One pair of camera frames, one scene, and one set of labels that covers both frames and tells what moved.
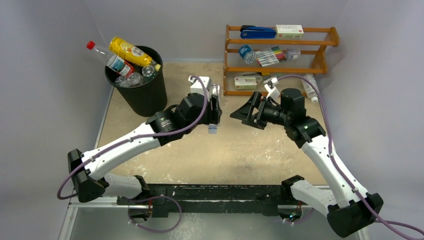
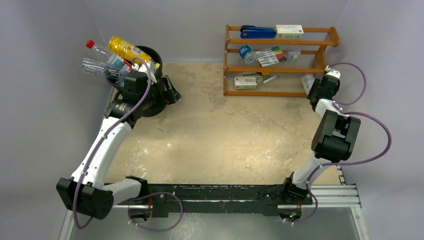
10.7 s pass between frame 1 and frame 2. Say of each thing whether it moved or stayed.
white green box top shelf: stayed
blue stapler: stayed
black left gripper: moved
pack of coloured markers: stayed
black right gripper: moved
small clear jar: stayed
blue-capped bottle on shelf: stayed
